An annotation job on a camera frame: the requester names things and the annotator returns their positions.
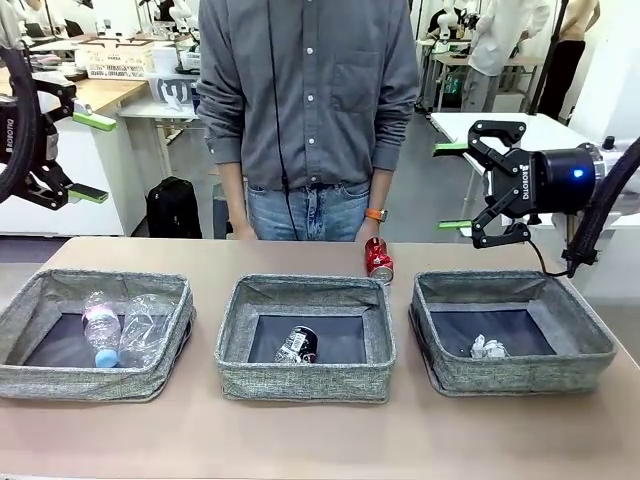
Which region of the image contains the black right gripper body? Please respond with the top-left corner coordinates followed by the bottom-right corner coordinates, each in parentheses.
top-left (487, 144), bottom-right (599, 217)

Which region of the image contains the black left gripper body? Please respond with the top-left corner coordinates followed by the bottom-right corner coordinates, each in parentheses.
top-left (0, 102), bottom-right (59, 174)

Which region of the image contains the white paper ball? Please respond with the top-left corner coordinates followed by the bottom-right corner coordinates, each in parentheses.
top-left (469, 333), bottom-right (509, 360)

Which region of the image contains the plastic bottle with blue cap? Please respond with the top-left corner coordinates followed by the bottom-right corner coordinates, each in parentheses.
top-left (81, 292), bottom-right (124, 369)

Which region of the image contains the crushed clear plastic bottle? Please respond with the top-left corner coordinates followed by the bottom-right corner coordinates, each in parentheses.
top-left (118, 293), bottom-right (169, 369)

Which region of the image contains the crushed black drink can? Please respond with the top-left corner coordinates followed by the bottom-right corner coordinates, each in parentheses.
top-left (273, 325), bottom-right (320, 364)

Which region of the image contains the person's right forearm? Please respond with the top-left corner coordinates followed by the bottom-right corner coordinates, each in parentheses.
top-left (218, 161), bottom-right (250, 225)

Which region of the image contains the person's left forearm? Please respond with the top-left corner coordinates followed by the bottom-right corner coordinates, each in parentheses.
top-left (368, 166), bottom-right (397, 211)

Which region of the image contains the person's left hand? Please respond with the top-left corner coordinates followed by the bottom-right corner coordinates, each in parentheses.
top-left (359, 218), bottom-right (386, 245)

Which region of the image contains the large white table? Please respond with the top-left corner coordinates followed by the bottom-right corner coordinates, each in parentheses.
top-left (429, 112), bottom-right (640, 236)

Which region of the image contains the white slatted plastic crate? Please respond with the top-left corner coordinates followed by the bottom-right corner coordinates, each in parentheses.
top-left (77, 37), bottom-right (155, 80)

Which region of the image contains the narrow white table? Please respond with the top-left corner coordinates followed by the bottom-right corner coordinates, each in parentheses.
top-left (117, 97), bottom-right (204, 176)

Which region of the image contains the background desk with green items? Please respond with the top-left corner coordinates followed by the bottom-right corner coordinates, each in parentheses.
top-left (419, 39), bottom-right (474, 112)

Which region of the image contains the crushed red drink can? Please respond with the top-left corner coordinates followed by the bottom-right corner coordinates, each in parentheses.
top-left (363, 237), bottom-right (396, 286)

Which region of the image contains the black backpack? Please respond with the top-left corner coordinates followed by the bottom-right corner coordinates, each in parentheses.
top-left (144, 176), bottom-right (203, 240)

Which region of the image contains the white cylindrical container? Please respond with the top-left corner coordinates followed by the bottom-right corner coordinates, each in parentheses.
top-left (152, 43), bottom-right (176, 76)

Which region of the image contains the background person in black trousers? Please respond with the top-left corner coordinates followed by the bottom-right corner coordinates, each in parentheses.
top-left (537, 0), bottom-right (601, 114)

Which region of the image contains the background person in white shirt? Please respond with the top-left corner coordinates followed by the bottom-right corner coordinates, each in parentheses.
top-left (469, 0), bottom-right (551, 114)

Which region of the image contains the black tripod pole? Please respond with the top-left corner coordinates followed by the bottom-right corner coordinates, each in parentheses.
top-left (529, 0), bottom-right (571, 115)

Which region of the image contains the background white robot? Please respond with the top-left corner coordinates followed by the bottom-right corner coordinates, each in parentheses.
top-left (427, 0), bottom-right (476, 41)

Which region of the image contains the grey plastic stool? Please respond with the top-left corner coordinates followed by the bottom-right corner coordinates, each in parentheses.
top-left (211, 180), bottom-right (235, 240)

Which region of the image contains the person in grey shirt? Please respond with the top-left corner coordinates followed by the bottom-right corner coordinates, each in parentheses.
top-left (197, 0), bottom-right (421, 243)

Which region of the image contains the grey fabric basket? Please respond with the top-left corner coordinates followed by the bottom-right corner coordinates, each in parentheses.
top-left (407, 269), bottom-right (618, 398)
top-left (214, 273), bottom-right (397, 405)
top-left (0, 268), bottom-right (196, 404)

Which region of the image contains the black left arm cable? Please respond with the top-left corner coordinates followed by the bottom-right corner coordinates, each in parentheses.
top-left (0, 47), bottom-right (40, 204)

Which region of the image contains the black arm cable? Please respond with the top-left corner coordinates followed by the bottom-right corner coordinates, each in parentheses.
top-left (0, 47), bottom-right (40, 204)
top-left (529, 149), bottom-right (640, 279)

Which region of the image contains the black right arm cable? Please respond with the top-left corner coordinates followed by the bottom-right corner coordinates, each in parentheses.
top-left (529, 149), bottom-right (640, 279)

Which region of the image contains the thin black cord on shirt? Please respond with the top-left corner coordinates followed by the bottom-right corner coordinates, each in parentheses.
top-left (267, 0), bottom-right (301, 241)

